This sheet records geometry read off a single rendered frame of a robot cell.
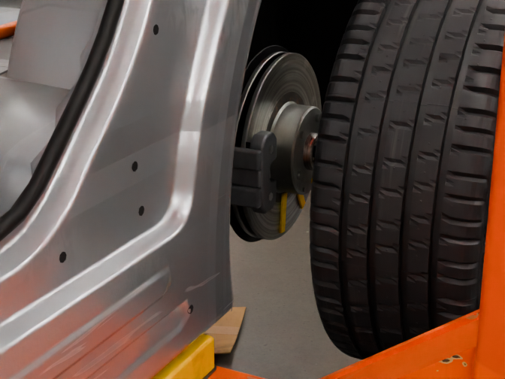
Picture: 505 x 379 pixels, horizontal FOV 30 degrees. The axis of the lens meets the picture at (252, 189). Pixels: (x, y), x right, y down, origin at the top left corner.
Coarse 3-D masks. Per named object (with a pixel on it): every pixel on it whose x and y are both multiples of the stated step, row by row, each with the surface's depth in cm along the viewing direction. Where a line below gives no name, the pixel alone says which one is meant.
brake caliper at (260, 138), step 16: (256, 144) 144; (272, 144) 147; (240, 160) 144; (256, 160) 143; (272, 160) 147; (240, 176) 146; (256, 176) 144; (240, 192) 146; (256, 192) 145; (272, 192) 149; (256, 208) 148
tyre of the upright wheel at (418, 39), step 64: (384, 0) 130; (448, 0) 127; (384, 64) 124; (448, 64) 121; (320, 128) 126; (384, 128) 122; (448, 128) 119; (320, 192) 126; (384, 192) 122; (448, 192) 118; (320, 256) 128; (384, 256) 124; (448, 256) 120; (384, 320) 130; (448, 320) 125
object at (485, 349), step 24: (504, 48) 81; (504, 72) 81; (504, 96) 82; (504, 120) 82; (504, 144) 83; (504, 168) 84; (504, 192) 84; (504, 216) 85; (504, 240) 86; (504, 264) 86; (504, 288) 87; (480, 312) 89; (504, 312) 88; (480, 336) 90; (504, 336) 89; (480, 360) 90; (504, 360) 89
